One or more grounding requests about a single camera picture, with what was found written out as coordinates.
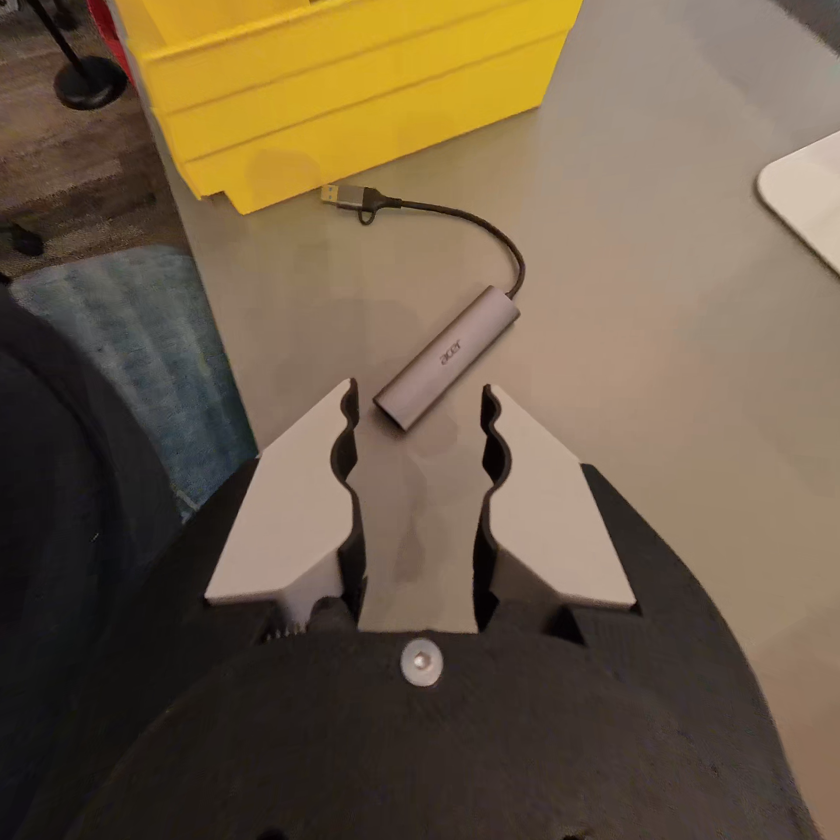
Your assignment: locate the grey usb hub with cable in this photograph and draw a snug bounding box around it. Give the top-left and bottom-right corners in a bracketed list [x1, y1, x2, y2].
[322, 184, 527, 433]

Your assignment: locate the black pole stand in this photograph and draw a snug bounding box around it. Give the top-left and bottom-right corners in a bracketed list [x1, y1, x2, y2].
[26, 0, 129, 111]

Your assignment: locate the yellow plastic bin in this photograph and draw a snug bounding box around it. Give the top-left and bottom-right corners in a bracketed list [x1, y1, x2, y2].
[112, 0, 585, 216]

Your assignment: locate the person's blue jeans leg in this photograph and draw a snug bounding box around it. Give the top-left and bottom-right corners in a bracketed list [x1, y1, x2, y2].
[10, 246, 258, 519]

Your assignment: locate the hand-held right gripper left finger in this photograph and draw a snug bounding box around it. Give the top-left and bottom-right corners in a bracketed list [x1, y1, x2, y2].
[203, 377, 368, 632]

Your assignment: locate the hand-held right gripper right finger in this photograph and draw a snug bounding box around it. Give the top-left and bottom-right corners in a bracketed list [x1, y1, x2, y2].
[472, 384, 639, 634]

